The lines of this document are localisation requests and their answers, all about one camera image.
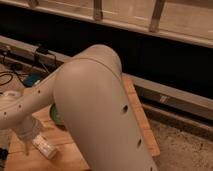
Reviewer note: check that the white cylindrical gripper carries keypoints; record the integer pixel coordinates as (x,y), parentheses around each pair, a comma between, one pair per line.
(27,130)

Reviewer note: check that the small white plastic bottle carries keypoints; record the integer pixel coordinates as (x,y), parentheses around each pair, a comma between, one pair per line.
(44,146)

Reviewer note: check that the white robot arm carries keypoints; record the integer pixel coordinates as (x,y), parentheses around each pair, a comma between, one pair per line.
(91,100)

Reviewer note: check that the green ceramic bowl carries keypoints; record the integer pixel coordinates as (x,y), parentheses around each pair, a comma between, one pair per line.
(55,116)

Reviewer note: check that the blue box on floor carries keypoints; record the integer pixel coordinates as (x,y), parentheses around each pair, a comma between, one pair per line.
(31,79)

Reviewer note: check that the wooden shelf rail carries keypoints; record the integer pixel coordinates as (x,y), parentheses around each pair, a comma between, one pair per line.
(189,21)

